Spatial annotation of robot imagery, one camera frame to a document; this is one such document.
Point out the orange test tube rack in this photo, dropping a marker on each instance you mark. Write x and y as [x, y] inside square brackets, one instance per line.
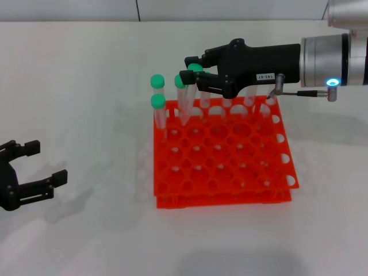
[224, 161]

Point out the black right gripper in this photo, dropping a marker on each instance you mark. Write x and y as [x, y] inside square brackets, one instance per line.
[258, 63]

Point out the clear test tube green cap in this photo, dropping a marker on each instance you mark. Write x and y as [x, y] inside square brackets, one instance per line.
[178, 82]
[204, 99]
[188, 103]
[270, 101]
[249, 96]
[157, 81]
[159, 115]
[227, 102]

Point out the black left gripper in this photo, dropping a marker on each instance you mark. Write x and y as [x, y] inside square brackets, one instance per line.
[7, 184]

